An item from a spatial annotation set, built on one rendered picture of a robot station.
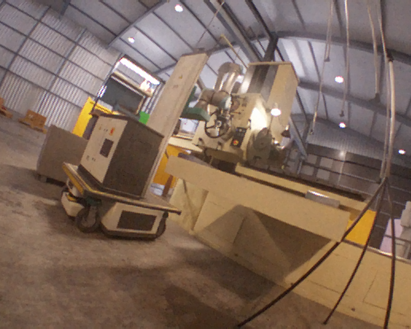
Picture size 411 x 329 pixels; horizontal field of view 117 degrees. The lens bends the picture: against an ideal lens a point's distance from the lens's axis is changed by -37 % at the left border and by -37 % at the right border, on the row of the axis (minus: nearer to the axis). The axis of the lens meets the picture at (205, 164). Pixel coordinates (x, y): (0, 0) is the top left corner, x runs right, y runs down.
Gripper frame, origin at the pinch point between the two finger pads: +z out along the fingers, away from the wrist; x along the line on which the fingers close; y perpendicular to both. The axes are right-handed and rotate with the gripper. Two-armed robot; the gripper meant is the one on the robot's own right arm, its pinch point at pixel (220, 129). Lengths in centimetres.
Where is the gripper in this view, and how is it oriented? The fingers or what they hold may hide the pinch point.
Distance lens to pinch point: 215.1
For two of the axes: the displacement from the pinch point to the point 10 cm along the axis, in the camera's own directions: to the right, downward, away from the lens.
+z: -2.7, 9.1, 3.2
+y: -5.8, 1.2, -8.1
